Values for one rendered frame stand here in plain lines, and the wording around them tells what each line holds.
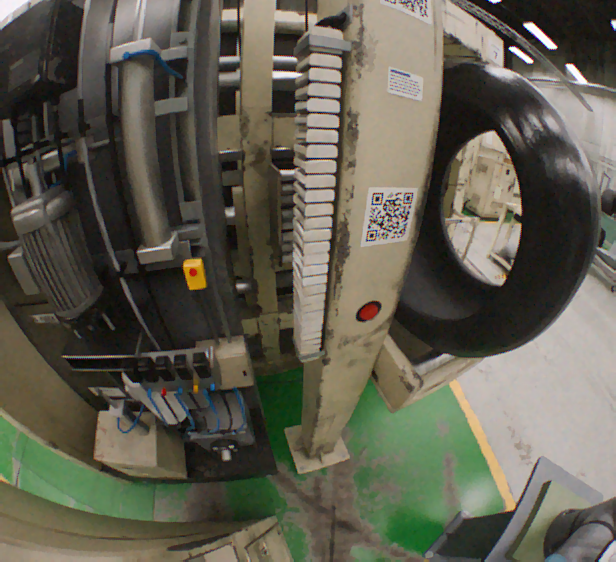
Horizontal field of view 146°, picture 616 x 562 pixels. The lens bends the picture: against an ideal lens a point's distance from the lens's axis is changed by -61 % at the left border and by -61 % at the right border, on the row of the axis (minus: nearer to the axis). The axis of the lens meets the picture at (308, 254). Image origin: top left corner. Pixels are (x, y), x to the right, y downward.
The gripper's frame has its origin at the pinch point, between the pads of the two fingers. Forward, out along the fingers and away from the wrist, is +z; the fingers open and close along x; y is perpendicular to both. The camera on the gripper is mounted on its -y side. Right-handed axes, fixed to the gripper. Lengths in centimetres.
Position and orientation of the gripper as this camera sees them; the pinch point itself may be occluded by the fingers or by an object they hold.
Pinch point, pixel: (600, 255)
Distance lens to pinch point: 50.4
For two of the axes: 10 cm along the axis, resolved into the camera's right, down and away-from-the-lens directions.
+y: -0.1, -9.1, -4.1
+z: -3.1, -3.9, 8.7
